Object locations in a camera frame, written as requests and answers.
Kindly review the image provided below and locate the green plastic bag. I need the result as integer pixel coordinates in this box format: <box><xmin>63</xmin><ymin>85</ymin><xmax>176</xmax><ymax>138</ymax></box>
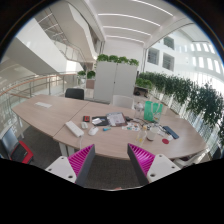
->
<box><xmin>144</xmin><ymin>101</ymin><xmax>163</xmax><ymax>122</ymax></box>

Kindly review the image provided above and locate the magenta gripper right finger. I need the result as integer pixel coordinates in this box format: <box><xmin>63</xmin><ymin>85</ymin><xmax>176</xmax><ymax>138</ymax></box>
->
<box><xmin>127</xmin><ymin>143</ymin><xmax>180</xmax><ymax>186</ymax></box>

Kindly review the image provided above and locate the red round lid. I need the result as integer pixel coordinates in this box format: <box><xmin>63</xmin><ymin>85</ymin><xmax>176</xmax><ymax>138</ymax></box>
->
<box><xmin>162</xmin><ymin>138</ymin><xmax>169</xmax><ymax>144</ymax></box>

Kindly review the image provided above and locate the white power strip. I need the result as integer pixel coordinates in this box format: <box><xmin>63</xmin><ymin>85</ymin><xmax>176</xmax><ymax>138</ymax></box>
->
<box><xmin>65</xmin><ymin>121</ymin><xmax>84</xmax><ymax>137</ymax></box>

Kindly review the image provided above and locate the red black small device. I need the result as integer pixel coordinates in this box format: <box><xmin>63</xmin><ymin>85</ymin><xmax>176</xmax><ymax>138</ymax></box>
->
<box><xmin>83</xmin><ymin>116</ymin><xmax>90</xmax><ymax>122</ymax></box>

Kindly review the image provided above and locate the red black chair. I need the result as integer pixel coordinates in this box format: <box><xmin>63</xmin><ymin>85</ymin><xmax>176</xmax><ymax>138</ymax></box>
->
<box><xmin>1</xmin><ymin>128</ymin><xmax>33</xmax><ymax>164</ymax></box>

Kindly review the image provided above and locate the white paper cup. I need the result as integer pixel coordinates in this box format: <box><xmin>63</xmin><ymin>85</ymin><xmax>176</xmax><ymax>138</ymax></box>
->
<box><xmin>147</xmin><ymin>127</ymin><xmax>158</xmax><ymax>141</ymax></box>

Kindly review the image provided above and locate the dark blue phone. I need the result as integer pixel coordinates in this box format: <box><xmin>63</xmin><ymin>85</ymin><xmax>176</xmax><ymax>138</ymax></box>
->
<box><xmin>163</xmin><ymin>126</ymin><xmax>179</xmax><ymax>139</ymax></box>

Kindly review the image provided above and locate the white computer mouse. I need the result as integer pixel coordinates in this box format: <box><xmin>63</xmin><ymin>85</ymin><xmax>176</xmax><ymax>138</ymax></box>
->
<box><xmin>88</xmin><ymin>126</ymin><xmax>99</xmax><ymax>136</ymax></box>

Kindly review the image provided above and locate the clear plastic water bottle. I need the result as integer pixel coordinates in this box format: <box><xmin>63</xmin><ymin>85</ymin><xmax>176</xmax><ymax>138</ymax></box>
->
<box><xmin>134</xmin><ymin>102</ymin><xmax>143</xmax><ymax>119</ymax></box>

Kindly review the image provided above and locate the open notebook with papers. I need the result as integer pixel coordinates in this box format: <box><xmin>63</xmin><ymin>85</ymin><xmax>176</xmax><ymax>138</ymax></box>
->
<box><xmin>107</xmin><ymin>112</ymin><xmax>127</xmax><ymax>127</ymax></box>

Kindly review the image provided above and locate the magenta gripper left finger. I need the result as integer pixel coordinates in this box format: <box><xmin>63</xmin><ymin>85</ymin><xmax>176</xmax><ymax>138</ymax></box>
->
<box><xmin>46</xmin><ymin>144</ymin><xmax>95</xmax><ymax>187</ymax></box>

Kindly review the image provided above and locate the black wallet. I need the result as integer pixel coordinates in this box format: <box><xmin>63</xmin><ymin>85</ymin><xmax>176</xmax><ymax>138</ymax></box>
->
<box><xmin>92</xmin><ymin>116</ymin><xmax>109</xmax><ymax>126</ymax></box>

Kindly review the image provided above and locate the green hedge plants row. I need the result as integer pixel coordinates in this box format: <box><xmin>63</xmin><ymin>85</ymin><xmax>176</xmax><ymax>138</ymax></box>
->
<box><xmin>136</xmin><ymin>72</ymin><xmax>224</xmax><ymax>146</ymax></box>

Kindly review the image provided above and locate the small clear bottle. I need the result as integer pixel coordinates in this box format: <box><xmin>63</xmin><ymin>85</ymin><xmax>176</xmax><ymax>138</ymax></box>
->
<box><xmin>137</xmin><ymin>126</ymin><xmax>147</xmax><ymax>146</ymax></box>

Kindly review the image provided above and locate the white tall cabinet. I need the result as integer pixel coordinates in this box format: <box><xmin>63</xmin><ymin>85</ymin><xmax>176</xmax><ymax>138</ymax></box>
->
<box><xmin>93</xmin><ymin>61</ymin><xmax>137</xmax><ymax>102</ymax></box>

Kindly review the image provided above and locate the black office chair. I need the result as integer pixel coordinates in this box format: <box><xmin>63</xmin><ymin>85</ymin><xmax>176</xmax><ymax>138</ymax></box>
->
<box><xmin>65</xmin><ymin>88</ymin><xmax>84</xmax><ymax>100</ymax></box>

